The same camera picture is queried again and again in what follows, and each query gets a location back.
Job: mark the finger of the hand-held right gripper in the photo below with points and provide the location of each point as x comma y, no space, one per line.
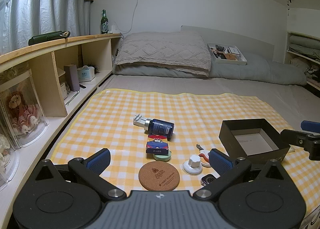
300,139
311,126

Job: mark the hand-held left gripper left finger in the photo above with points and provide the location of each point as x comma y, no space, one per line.
100,160

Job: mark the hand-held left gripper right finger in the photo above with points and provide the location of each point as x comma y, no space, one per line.
218,161

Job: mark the white suction knob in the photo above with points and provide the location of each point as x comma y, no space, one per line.
193,163

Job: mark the black cardboard box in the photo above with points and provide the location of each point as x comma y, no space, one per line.
230,131

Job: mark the grey watch link tool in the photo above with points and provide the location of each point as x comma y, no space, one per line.
138,122

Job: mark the round green tin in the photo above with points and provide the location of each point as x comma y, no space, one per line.
162,158

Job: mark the red and blue card box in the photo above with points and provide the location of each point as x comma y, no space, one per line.
157,145

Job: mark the round cork coaster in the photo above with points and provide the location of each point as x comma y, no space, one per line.
157,176

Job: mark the dark blue bottle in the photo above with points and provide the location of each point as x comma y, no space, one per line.
161,127

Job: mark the white and orange nail clipper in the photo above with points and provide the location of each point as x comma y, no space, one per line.
203,156

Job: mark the black smartwatch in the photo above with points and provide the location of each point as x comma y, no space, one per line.
208,180

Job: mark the thin green stick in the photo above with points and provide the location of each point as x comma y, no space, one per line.
72,98

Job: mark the yellow checked mat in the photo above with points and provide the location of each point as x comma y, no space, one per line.
175,109

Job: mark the grey bed sheet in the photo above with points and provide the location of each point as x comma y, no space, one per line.
200,88

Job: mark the small white drawer box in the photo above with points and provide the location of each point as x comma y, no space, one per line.
63,91

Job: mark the white open shelf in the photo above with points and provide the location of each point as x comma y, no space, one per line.
287,51

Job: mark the grey duvet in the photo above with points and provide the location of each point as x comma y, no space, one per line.
250,71

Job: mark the folded grey-green blanket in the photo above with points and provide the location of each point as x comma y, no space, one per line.
305,43

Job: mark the purple box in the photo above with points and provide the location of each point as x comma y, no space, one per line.
72,78

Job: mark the white tissue box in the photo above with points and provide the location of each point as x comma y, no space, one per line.
85,75

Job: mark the black furry item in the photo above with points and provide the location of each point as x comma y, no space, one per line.
97,69

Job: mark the plush doll in clear box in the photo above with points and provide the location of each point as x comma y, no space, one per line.
20,111

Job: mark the white plush in clear box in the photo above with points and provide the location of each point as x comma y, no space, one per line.
5,154

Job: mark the white tray box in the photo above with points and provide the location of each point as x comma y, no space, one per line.
230,62

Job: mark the brown leather item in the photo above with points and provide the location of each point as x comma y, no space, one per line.
230,56

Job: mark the wooden bedside shelf unit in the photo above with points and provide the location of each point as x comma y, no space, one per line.
95,51

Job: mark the black hair claw clip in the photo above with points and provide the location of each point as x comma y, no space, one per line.
220,48

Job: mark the beige textured pillow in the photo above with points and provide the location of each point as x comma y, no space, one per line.
162,51

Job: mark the white charger plug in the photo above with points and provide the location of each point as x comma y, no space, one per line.
115,28

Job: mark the dark green pouch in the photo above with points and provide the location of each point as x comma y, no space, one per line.
45,38

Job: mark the green beer bottle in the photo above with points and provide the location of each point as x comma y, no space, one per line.
104,25

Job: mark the grey curtain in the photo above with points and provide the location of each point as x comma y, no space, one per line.
25,13

